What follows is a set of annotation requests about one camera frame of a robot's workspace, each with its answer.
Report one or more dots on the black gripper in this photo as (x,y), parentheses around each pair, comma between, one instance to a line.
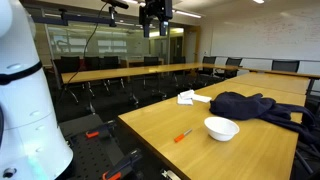
(156,8)

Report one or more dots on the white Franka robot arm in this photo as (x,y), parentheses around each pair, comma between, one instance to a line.
(23,100)

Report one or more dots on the orange capped pen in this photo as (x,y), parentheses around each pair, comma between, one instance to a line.
(182,135)

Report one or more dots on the white bowl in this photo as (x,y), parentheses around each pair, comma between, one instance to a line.
(221,128)

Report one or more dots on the long ceiling light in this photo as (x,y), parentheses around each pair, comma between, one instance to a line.
(188,14)

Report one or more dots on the long wooden conference table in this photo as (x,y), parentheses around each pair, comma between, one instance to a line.
(133,71)

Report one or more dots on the black mesh office chair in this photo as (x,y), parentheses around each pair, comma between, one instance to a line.
(231,62)
(208,60)
(285,66)

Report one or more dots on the white crumpled paper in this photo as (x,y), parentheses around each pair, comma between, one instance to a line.
(186,97)

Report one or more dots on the black overhead boom bar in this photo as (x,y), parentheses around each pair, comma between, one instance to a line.
(76,19)

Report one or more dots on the small ceiling light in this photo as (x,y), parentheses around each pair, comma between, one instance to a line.
(258,1)

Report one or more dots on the black orange clamp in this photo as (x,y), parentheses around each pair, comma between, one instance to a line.
(121,165)
(98,130)

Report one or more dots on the dark navy jacket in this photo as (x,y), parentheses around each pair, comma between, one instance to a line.
(243,106)

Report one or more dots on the black camera on mount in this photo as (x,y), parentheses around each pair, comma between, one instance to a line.
(115,4)

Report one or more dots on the wall whiteboard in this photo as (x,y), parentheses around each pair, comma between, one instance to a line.
(266,36)

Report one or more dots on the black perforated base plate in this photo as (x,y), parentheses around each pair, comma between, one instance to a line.
(96,150)

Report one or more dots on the silver metal bracket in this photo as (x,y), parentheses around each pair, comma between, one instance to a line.
(170,174)

